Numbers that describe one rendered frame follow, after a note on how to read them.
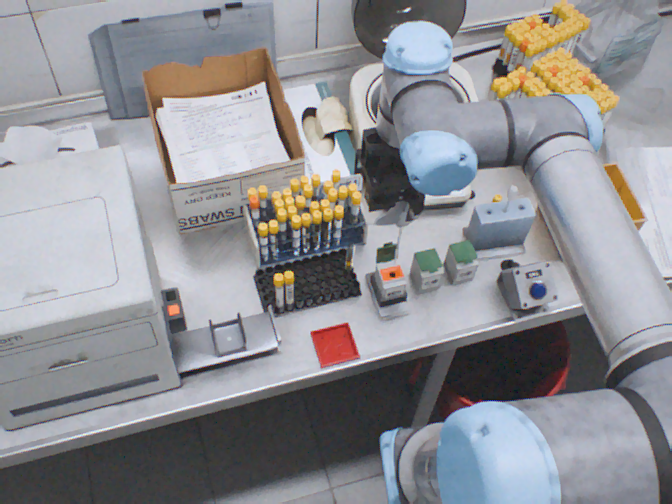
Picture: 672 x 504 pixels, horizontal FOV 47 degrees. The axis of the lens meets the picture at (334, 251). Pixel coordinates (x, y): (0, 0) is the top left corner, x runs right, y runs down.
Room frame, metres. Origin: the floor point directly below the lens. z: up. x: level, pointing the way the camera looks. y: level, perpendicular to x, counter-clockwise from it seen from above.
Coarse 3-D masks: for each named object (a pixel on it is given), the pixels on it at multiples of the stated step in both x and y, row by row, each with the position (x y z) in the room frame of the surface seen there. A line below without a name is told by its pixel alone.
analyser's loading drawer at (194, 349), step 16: (208, 320) 0.57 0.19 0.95; (240, 320) 0.58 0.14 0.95; (256, 320) 0.59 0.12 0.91; (272, 320) 0.59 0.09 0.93; (176, 336) 0.55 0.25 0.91; (192, 336) 0.56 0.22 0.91; (208, 336) 0.56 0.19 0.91; (224, 336) 0.56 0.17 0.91; (240, 336) 0.56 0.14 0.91; (256, 336) 0.56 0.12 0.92; (272, 336) 0.57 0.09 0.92; (176, 352) 0.53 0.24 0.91; (192, 352) 0.53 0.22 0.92; (208, 352) 0.53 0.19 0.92; (224, 352) 0.53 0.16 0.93; (240, 352) 0.53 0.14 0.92; (256, 352) 0.54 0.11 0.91; (192, 368) 0.50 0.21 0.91
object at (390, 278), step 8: (376, 264) 0.70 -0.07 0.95; (384, 264) 0.70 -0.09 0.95; (392, 264) 0.70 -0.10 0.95; (400, 264) 0.70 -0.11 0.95; (376, 272) 0.69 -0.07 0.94; (384, 272) 0.68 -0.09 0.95; (392, 272) 0.69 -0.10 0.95; (400, 272) 0.69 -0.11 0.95; (376, 280) 0.69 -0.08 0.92; (384, 280) 0.67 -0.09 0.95; (392, 280) 0.67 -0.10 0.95; (400, 280) 0.67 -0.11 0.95; (384, 288) 0.66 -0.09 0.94; (392, 288) 0.66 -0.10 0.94; (400, 288) 0.67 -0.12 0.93; (384, 296) 0.66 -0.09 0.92; (392, 296) 0.66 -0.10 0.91
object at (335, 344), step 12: (348, 324) 0.62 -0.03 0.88; (312, 336) 0.59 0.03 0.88; (324, 336) 0.59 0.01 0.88; (336, 336) 0.59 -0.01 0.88; (348, 336) 0.60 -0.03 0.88; (324, 348) 0.57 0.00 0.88; (336, 348) 0.57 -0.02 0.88; (348, 348) 0.57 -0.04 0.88; (324, 360) 0.55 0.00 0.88; (336, 360) 0.55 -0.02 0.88; (348, 360) 0.55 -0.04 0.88
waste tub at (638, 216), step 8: (608, 168) 0.93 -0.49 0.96; (616, 168) 0.93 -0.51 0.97; (608, 176) 0.94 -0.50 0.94; (616, 176) 0.92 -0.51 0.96; (624, 176) 0.91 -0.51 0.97; (616, 184) 0.91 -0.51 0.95; (624, 184) 0.90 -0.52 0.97; (624, 192) 0.89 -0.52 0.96; (632, 192) 0.87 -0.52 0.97; (624, 200) 0.88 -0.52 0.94; (632, 200) 0.86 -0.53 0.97; (632, 208) 0.85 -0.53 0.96; (640, 208) 0.84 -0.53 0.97; (632, 216) 0.84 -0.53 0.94; (640, 216) 0.83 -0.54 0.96; (640, 224) 0.81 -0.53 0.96; (560, 256) 0.79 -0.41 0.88
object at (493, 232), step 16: (480, 208) 0.81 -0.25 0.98; (496, 208) 0.82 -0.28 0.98; (512, 208) 0.82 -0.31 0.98; (528, 208) 0.82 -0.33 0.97; (480, 224) 0.78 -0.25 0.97; (496, 224) 0.79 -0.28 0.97; (512, 224) 0.80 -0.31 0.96; (528, 224) 0.81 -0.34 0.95; (480, 240) 0.78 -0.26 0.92; (496, 240) 0.79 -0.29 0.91; (512, 240) 0.80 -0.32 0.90; (480, 256) 0.77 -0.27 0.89; (496, 256) 0.78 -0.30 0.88
